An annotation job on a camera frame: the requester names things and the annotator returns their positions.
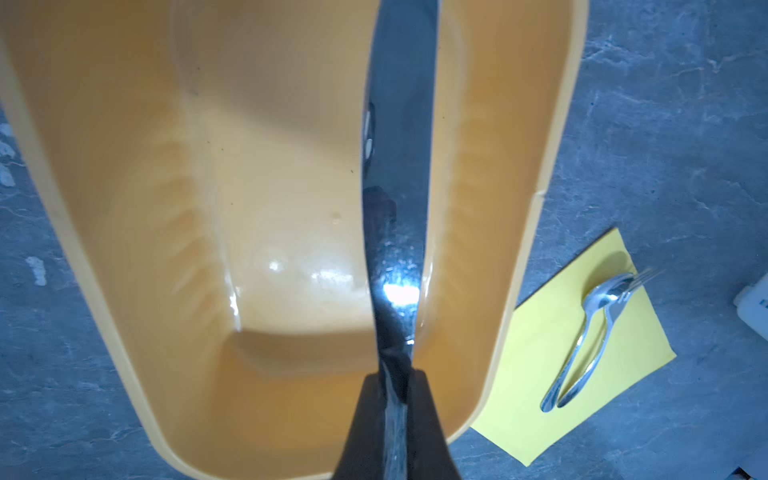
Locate silver knife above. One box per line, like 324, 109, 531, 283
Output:
361, 1, 441, 479

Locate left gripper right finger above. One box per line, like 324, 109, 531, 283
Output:
407, 369, 461, 480

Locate silver fork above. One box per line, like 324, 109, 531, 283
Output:
556, 268, 661, 408

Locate yellow paper napkin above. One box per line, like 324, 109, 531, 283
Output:
472, 228, 676, 466

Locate white perforated plastic basket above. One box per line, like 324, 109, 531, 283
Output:
734, 276, 768, 340

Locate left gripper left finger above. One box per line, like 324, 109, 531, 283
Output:
332, 373, 387, 480

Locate orange plastic tray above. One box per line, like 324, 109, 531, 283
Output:
1, 1, 589, 479

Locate silver spoon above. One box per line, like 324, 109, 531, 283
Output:
540, 273, 635, 413

